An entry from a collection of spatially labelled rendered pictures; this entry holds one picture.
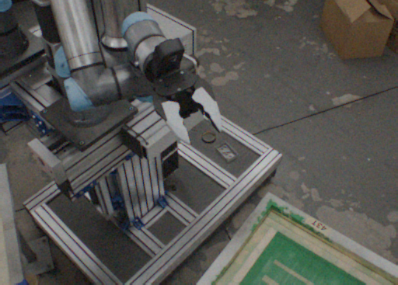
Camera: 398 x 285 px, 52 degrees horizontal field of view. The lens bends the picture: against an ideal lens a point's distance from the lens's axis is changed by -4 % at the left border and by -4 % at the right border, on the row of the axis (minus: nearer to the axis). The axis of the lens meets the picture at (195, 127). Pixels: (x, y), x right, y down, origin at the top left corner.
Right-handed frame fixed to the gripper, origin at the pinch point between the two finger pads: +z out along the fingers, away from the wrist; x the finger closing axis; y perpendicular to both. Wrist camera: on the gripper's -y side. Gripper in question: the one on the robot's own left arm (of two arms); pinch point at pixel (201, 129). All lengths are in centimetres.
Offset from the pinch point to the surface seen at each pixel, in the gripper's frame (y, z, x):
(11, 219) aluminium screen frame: 62, -45, 56
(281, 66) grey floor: 187, -179, -128
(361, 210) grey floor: 183, -41, -103
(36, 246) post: 158, -93, 82
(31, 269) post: 157, -80, 86
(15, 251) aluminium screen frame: 62, -33, 56
